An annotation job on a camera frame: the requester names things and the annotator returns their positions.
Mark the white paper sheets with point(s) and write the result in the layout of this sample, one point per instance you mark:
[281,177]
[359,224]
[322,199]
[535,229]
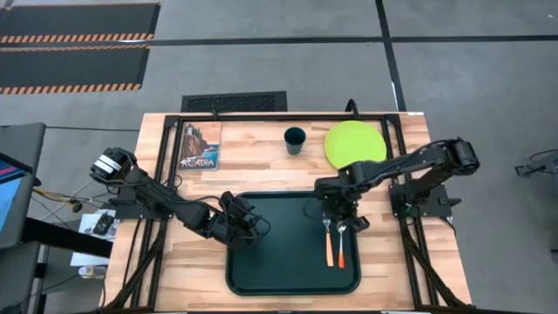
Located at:
[87,255]

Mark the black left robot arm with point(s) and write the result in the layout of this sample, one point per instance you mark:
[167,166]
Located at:
[152,194]

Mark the black floor vent grille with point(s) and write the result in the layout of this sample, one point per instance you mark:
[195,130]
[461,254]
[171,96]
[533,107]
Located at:
[234,102]

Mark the black aluminium table frame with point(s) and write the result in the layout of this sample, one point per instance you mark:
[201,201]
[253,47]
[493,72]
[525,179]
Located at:
[279,118]

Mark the lime green plate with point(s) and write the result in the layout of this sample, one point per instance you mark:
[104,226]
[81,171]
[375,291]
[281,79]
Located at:
[354,144]

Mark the black stand on floor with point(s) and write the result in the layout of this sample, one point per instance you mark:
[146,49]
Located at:
[538,165]

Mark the black mat with hazard stripes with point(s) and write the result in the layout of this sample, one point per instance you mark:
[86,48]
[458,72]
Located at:
[70,67]
[78,19]

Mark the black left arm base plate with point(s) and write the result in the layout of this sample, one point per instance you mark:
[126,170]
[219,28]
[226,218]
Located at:
[131,210]

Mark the black desk crossbar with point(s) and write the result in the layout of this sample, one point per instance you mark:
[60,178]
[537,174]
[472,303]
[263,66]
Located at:
[70,237]

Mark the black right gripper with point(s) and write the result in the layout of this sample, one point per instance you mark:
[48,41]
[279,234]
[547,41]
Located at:
[338,194]

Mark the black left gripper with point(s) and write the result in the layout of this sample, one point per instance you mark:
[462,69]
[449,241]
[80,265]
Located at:
[237,224]

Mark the dark green plastic tray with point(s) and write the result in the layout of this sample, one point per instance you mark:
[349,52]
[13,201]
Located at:
[287,261]

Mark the clear plastic bottle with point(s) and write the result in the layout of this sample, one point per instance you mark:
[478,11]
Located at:
[92,271]

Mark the small black handheld device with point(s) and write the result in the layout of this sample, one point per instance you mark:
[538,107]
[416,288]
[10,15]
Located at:
[104,224]

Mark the computer monitor with blue screen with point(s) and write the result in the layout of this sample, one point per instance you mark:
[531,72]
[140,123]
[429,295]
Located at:
[11,192]

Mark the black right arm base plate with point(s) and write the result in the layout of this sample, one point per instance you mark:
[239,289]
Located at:
[436,205]

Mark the dark green plastic cup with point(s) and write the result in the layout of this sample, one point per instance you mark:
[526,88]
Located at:
[294,140]

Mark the Acadia picture postcard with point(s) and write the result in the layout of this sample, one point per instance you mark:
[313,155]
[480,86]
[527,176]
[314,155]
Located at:
[199,146]

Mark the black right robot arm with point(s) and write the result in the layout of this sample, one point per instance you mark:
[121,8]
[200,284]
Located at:
[418,163]

